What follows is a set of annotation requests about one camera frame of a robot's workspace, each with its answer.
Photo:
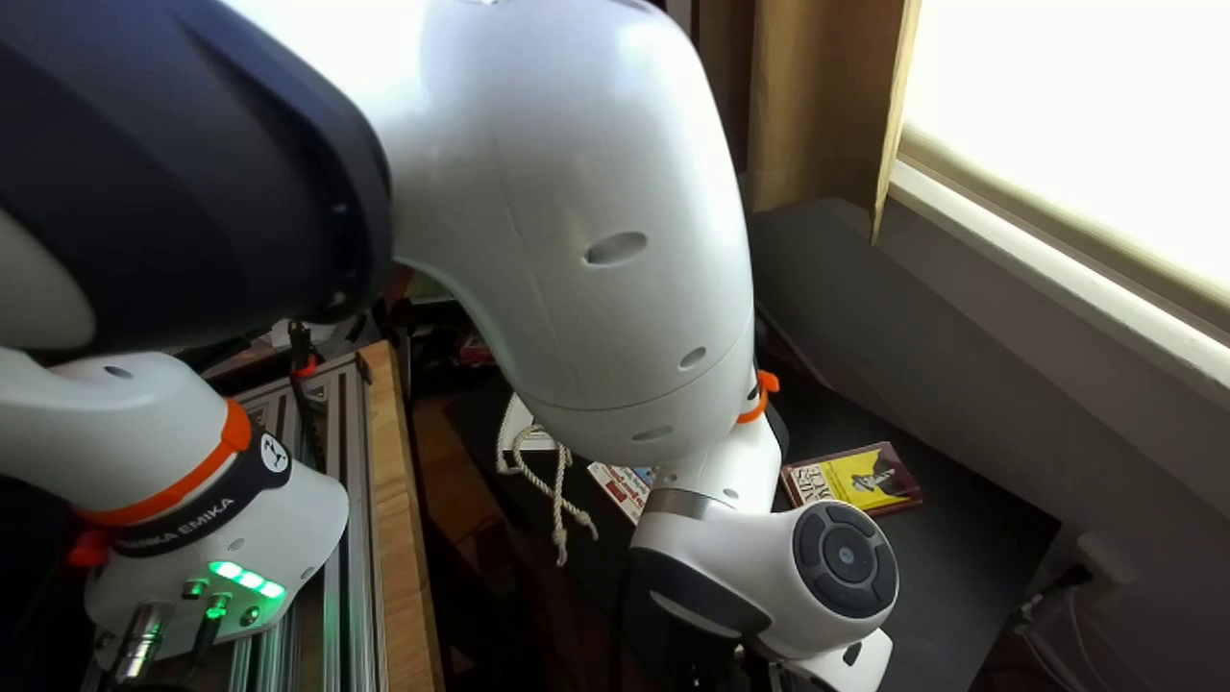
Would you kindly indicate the aluminium mounting rail frame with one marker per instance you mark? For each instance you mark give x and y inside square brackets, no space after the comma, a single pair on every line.
[337,618]

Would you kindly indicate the Boxcar Children paperback book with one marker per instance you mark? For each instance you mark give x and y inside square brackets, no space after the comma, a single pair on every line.
[628,485]

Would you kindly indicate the wide beige curtain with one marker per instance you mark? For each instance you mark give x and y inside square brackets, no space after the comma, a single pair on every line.
[818,101]

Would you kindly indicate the yellow and dark cover book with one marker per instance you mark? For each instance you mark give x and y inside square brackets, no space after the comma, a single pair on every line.
[849,477]

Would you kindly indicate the light wooden board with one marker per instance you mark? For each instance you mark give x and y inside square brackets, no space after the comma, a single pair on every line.
[397,540]

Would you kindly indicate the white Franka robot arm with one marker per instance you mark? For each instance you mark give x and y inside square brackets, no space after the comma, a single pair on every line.
[576,193]

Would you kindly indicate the bright window with white sill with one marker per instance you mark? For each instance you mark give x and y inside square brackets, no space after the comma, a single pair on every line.
[1090,142]

